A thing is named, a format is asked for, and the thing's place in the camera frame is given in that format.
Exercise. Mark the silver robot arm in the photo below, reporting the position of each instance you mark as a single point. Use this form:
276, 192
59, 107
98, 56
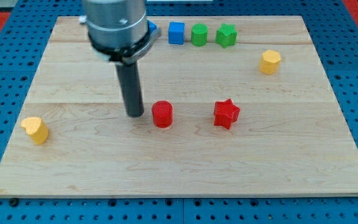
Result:
119, 29

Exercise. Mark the blue block behind arm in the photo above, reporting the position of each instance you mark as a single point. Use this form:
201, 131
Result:
152, 26

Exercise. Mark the yellow heart block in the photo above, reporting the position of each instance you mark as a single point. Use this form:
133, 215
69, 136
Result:
36, 129

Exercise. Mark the red cylinder block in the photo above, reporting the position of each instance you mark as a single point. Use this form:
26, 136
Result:
162, 112

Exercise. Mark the red star block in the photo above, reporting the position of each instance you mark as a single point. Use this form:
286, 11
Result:
225, 113

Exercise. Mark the wooden board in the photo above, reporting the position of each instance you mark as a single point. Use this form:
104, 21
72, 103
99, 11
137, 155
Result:
290, 139

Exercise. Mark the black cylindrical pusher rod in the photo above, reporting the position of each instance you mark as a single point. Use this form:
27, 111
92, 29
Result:
128, 76

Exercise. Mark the blue cube block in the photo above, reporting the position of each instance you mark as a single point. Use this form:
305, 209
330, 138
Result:
176, 33

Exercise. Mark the green cylinder block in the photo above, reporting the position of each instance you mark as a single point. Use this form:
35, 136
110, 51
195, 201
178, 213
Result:
199, 35

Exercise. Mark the green star block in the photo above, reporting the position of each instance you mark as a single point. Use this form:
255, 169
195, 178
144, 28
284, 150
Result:
226, 35

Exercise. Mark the yellow hexagon block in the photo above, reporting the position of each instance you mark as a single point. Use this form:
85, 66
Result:
269, 62

